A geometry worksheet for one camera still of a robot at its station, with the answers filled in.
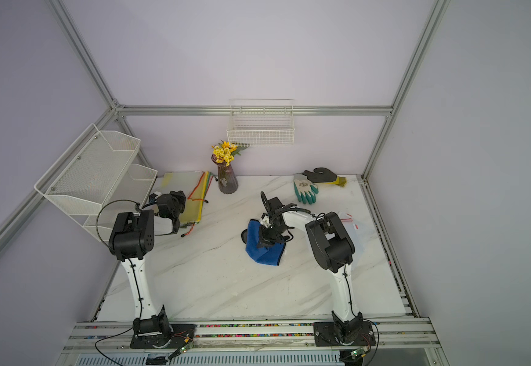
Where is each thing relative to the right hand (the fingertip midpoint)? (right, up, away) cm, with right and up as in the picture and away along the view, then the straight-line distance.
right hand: (261, 247), depth 95 cm
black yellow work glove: (+32, +33, +26) cm, 53 cm away
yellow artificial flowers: (-16, +40, 0) cm, 44 cm away
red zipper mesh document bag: (-34, +16, +12) cm, 40 cm away
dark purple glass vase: (-17, +29, +12) cm, 36 cm away
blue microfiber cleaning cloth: (+3, -2, -5) cm, 6 cm away
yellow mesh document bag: (-35, +27, +20) cm, 49 cm away
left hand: (-38, +25, +12) cm, 47 cm away
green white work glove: (+21, +24, +17) cm, 36 cm away
